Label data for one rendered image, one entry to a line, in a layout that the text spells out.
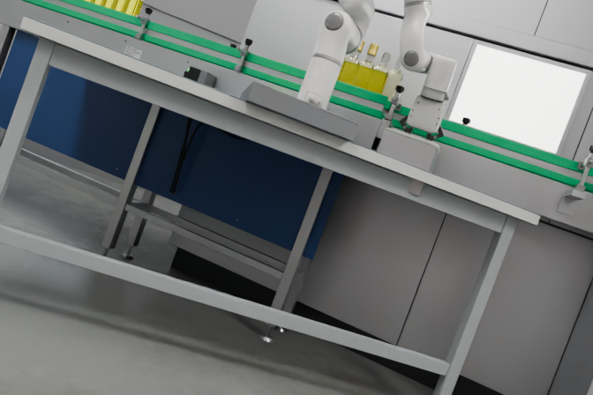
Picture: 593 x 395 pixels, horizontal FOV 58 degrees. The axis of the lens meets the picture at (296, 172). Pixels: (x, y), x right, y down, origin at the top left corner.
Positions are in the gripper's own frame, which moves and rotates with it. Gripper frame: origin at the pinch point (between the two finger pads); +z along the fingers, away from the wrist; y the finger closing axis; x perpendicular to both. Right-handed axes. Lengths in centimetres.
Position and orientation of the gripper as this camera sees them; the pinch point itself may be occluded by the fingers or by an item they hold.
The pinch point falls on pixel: (416, 144)
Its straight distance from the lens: 175.6
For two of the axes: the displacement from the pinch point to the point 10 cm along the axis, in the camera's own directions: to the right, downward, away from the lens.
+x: -3.4, 1.8, -9.2
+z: -2.7, 9.2, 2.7
